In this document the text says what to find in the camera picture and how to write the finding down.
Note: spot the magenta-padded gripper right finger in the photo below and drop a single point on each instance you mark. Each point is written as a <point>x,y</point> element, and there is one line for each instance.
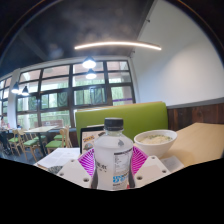
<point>151,170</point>

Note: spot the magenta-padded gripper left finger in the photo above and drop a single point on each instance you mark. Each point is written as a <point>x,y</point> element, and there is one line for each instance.
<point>74,172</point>

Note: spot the clear water bottle black cap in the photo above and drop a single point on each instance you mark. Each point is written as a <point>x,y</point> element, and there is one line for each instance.
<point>111,158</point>

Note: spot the white crumpled paper wrapper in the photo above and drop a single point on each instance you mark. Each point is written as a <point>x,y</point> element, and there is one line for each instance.
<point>172,163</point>

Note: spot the white printed paper sheet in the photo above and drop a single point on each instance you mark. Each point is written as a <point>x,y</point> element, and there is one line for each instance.
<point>58,156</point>

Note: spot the white ceramic bowl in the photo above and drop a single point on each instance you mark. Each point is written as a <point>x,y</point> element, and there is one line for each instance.
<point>156,140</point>

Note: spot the black tablet with stickers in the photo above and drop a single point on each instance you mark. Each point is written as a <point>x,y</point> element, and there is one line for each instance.
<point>87,138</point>

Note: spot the wooden chairs with green seats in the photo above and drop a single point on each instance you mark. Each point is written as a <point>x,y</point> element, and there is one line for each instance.
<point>30,142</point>

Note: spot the light wooden dining table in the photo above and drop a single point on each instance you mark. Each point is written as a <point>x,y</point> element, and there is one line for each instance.
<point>40,129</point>

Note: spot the green upholstered bench backrest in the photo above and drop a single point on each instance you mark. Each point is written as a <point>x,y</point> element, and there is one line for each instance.
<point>133,115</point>

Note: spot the large black-framed window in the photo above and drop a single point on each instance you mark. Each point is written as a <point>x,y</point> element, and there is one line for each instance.
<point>66,100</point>

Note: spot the person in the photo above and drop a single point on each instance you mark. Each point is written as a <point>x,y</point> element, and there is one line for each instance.
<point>3,133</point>

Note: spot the black pendant ceiling lamps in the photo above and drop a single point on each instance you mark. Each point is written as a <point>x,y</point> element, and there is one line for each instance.
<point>89,63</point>

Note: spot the curved linear ceiling light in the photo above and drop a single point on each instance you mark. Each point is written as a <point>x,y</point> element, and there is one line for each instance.
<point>116,43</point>

